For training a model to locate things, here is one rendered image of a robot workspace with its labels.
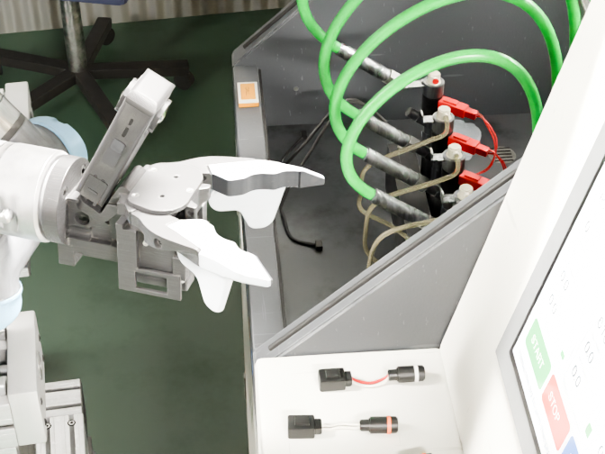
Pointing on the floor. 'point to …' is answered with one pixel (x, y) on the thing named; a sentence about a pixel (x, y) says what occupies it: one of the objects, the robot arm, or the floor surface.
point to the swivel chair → (76, 68)
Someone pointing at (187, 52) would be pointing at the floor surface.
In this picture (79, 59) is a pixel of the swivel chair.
